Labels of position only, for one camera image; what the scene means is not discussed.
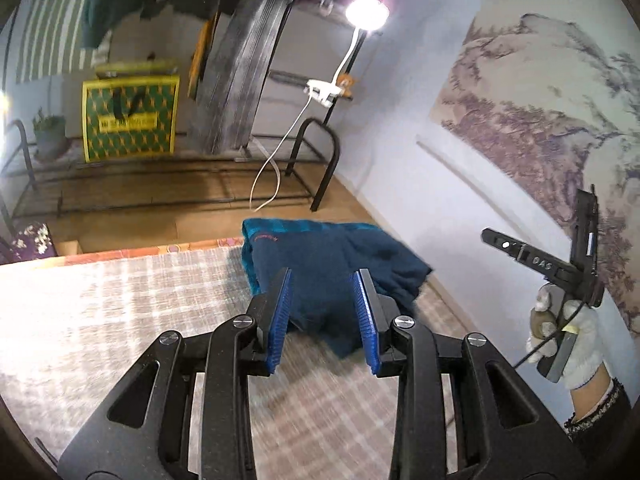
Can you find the white checked blanket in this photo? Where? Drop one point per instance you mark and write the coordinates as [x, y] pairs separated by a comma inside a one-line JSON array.
[[125, 310]]

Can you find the white clip lamp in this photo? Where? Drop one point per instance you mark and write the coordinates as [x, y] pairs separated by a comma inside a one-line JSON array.
[[367, 12]]

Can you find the potted plant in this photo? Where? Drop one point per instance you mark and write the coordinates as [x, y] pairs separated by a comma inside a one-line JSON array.
[[50, 140]]

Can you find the hanging teal garment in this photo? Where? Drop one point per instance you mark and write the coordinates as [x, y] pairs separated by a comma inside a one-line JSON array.
[[115, 15]]

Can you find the blue plaid fleece garment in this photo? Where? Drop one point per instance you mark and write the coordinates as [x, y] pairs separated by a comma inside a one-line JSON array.
[[320, 270]]

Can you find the purple floral cushion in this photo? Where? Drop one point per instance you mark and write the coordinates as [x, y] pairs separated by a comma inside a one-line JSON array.
[[32, 240]]

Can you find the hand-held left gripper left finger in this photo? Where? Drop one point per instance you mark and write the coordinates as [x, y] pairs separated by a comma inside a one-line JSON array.
[[280, 320]]

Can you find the hanging grey garment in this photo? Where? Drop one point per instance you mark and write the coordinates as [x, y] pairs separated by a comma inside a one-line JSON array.
[[240, 85]]

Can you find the yellow green woven bag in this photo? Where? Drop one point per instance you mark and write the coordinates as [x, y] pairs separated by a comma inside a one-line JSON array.
[[130, 125]]

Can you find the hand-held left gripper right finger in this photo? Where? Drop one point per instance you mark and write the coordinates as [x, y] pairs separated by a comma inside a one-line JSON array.
[[365, 325]]

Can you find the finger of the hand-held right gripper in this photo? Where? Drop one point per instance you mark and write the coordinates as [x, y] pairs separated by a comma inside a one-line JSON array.
[[502, 244]]

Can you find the person's right hand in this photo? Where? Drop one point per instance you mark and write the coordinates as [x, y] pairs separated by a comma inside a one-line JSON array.
[[587, 345]]

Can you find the orange hanging item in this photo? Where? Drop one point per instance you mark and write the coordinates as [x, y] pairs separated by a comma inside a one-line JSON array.
[[202, 55]]

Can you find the green striped curtain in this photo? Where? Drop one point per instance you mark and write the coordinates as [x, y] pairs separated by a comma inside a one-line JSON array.
[[50, 25]]

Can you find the landscape wall painting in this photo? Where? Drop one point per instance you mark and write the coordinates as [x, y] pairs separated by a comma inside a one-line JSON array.
[[540, 85]]

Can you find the black metal clothes rack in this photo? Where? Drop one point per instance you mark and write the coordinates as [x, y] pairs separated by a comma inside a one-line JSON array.
[[327, 175]]

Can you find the person's right forearm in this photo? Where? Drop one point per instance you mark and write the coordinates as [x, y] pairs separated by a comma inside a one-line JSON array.
[[590, 407]]

